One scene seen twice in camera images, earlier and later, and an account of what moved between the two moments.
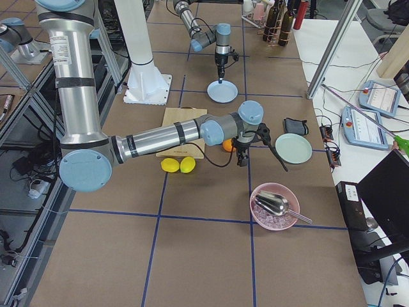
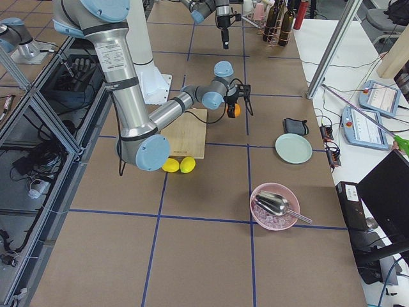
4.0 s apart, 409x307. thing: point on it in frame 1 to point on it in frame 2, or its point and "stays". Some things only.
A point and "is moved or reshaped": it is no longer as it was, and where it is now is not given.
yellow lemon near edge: x=170 y=165 stays
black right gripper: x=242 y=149 to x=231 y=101
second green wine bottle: x=271 y=24 stays
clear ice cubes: x=271 y=220 stays
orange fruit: x=227 y=145 is moved or reshaped
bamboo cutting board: x=192 y=149 stays
